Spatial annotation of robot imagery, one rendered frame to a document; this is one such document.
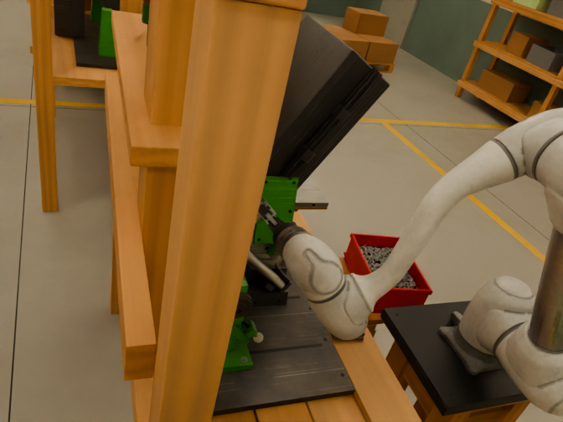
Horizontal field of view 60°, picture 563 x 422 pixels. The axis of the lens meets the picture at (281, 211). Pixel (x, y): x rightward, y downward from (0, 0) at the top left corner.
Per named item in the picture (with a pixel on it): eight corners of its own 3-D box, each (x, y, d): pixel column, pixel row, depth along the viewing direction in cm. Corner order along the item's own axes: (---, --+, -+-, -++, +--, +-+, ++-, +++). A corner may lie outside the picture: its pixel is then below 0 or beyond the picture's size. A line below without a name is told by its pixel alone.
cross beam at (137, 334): (118, 95, 186) (119, 71, 182) (152, 378, 87) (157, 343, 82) (104, 93, 184) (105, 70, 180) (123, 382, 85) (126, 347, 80)
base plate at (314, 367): (250, 180, 215) (250, 176, 214) (353, 394, 131) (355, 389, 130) (152, 177, 200) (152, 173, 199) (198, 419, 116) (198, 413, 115)
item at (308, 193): (310, 185, 177) (312, 177, 175) (327, 210, 165) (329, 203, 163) (204, 182, 163) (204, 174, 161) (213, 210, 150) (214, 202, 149)
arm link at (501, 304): (488, 316, 161) (520, 265, 149) (524, 360, 146) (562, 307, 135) (447, 317, 155) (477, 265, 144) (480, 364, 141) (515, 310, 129)
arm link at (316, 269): (271, 247, 112) (296, 287, 118) (296, 278, 98) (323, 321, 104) (309, 221, 113) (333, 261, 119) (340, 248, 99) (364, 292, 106)
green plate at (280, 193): (280, 233, 156) (289, 170, 150) (289, 244, 149) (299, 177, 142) (245, 234, 152) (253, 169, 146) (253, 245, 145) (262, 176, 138)
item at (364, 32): (362, 55, 829) (375, 10, 789) (392, 73, 774) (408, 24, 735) (303, 51, 768) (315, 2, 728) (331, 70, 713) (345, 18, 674)
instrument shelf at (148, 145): (190, 33, 162) (192, 21, 160) (266, 171, 93) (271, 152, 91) (111, 23, 153) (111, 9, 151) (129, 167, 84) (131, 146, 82)
